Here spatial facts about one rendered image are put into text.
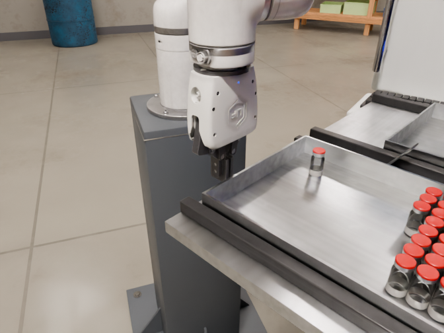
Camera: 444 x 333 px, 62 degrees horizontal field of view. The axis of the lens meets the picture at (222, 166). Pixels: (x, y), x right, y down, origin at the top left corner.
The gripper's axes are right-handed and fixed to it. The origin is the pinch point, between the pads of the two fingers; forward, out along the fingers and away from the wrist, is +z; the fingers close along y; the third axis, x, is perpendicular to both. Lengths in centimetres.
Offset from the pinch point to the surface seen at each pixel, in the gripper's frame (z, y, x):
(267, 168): 3.0, 8.5, -2.4
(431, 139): 4.2, 41.5, -17.8
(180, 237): 5.4, -11.0, -2.8
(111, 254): 92, 22, 90
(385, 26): -9, 79, 11
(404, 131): 2.0, 36.2, -13.9
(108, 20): 71, 294, 534
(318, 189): 4.2, 10.6, -10.9
